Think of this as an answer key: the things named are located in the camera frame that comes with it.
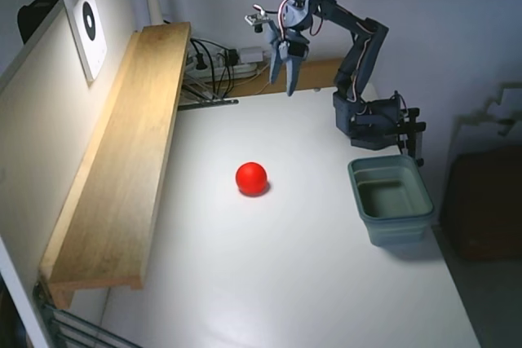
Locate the dark brown wooden furniture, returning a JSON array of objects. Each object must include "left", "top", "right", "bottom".
[{"left": 442, "top": 152, "right": 522, "bottom": 262}]

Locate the red ball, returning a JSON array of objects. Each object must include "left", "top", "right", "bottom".
[{"left": 235, "top": 161, "right": 269, "bottom": 197}]

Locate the aluminium frame profile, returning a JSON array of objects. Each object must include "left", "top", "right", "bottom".
[{"left": 32, "top": 278, "right": 144, "bottom": 348}]

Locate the grey plastic container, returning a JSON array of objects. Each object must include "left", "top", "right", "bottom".
[{"left": 347, "top": 155, "right": 436, "bottom": 248}]

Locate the small gripper camera module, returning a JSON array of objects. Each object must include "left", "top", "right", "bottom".
[{"left": 244, "top": 13, "right": 271, "bottom": 33}]

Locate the brown wooden back board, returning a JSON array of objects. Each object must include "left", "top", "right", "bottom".
[{"left": 230, "top": 58, "right": 347, "bottom": 99}]

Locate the white power strip with cables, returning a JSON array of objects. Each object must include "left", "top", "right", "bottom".
[{"left": 190, "top": 37, "right": 236, "bottom": 99}]

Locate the cream partition board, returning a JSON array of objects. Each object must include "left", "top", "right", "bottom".
[{"left": 0, "top": 0, "right": 144, "bottom": 348}]

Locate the grey-blue gripper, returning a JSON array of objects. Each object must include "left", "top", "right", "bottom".
[{"left": 264, "top": 0, "right": 313, "bottom": 98}]

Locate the black table clamp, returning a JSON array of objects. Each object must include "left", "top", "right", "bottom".
[{"left": 397, "top": 107, "right": 427, "bottom": 168}]

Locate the white device with black ring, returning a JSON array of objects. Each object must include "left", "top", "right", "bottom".
[{"left": 63, "top": 0, "right": 109, "bottom": 82}]

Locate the thin white cable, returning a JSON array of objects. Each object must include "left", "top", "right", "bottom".
[{"left": 254, "top": 58, "right": 279, "bottom": 95}]

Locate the black metal rail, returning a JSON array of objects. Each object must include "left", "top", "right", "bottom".
[{"left": 177, "top": 98, "right": 240, "bottom": 112}]

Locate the long wooden shelf plank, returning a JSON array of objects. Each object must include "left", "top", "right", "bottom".
[{"left": 39, "top": 21, "right": 192, "bottom": 311}]

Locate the white power adapter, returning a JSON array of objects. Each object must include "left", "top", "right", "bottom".
[{"left": 238, "top": 46, "right": 264, "bottom": 62}]

